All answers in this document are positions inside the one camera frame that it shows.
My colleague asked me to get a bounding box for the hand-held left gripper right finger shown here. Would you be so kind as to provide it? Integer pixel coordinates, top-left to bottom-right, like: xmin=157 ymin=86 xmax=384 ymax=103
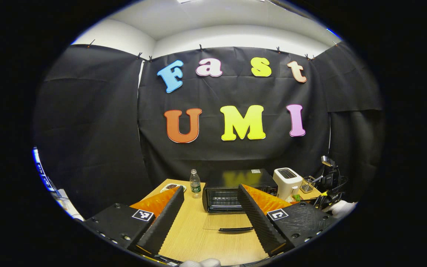
xmin=237 ymin=184 xmax=338 ymax=257

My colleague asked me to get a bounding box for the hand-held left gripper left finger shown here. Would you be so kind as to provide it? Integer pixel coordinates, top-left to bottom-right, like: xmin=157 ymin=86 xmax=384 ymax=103
xmin=82 ymin=185 xmax=185 ymax=256

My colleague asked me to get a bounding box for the black electric oven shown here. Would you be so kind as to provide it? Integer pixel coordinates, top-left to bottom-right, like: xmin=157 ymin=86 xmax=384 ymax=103
xmin=202 ymin=169 xmax=279 ymax=233

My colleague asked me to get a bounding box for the white divided snack dish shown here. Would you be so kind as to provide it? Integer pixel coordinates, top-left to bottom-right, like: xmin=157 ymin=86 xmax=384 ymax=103
xmin=160 ymin=183 xmax=187 ymax=193

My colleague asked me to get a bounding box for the clear plastic water bottle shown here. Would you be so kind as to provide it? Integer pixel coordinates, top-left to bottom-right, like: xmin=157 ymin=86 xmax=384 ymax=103
xmin=190 ymin=169 xmax=202 ymax=199

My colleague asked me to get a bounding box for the white toaster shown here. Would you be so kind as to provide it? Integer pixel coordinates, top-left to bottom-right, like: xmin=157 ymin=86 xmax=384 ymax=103
xmin=273 ymin=168 xmax=304 ymax=201

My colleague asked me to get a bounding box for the black backdrop cloth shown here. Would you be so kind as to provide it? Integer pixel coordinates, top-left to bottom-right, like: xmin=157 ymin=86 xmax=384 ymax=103
xmin=32 ymin=42 xmax=384 ymax=219

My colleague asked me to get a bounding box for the wire mesh basket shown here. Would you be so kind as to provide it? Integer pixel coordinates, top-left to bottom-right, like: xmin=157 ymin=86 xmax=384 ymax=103
xmin=301 ymin=175 xmax=316 ymax=194

